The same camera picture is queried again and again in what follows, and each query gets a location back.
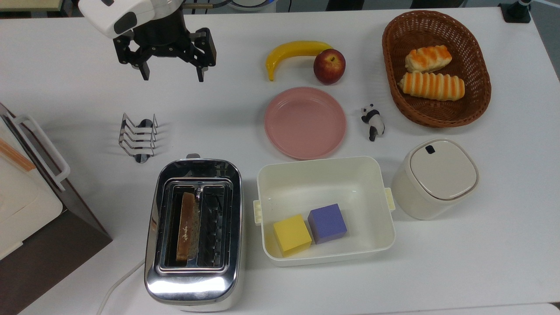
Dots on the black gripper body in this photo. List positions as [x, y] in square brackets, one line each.
[162, 37]

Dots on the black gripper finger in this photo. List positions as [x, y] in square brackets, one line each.
[205, 50]
[127, 50]

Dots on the chrome two-slot toaster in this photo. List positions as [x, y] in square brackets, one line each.
[192, 284]

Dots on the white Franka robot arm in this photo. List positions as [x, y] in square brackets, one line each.
[109, 15]

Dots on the yellow toy banana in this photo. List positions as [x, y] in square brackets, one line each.
[288, 49]

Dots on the pink plate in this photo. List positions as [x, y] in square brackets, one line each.
[304, 124]

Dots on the red apple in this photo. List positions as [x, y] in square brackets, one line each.
[329, 66]

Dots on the toast slice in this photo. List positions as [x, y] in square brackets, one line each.
[188, 227]

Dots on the white plastic container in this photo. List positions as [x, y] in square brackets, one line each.
[328, 183]

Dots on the panda figurine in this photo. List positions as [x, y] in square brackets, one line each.
[374, 122]

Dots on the cream countertop oven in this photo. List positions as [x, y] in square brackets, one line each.
[17, 210]

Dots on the yellow cube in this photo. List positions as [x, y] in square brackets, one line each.
[292, 236]

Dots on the purple cube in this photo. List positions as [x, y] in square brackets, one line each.
[327, 224]

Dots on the short striped bread roll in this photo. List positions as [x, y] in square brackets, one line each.
[428, 58]

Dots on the long striped bread roll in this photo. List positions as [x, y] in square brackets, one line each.
[431, 86]

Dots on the cream lidded canister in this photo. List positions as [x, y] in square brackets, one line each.
[437, 175]

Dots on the brown wicker basket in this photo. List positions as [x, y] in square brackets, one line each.
[472, 61]

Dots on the black clamp mount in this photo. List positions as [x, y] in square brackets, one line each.
[515, 12]

